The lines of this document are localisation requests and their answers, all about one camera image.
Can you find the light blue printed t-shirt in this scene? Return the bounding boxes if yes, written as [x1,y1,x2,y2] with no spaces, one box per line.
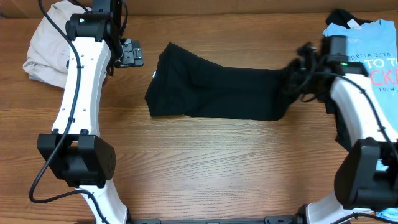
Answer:
[322,18,398,223]

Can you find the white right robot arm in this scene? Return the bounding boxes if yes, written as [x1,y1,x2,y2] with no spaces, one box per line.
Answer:
[284,59,397,223]

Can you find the beige folded trousers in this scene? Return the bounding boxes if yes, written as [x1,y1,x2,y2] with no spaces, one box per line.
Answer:
[23,1,84,88]

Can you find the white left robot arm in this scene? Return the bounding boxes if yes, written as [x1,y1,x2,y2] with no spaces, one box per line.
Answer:
[37,12,144,223]

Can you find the black garment in pile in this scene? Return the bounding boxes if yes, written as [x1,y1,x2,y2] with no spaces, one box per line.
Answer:
[323,8,374,153]

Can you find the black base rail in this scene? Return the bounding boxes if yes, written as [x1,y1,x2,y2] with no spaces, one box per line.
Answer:
[126,215,295,224]

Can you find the black t-shirt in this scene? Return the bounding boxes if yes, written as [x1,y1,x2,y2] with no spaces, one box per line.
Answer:
[145,43,299,121]

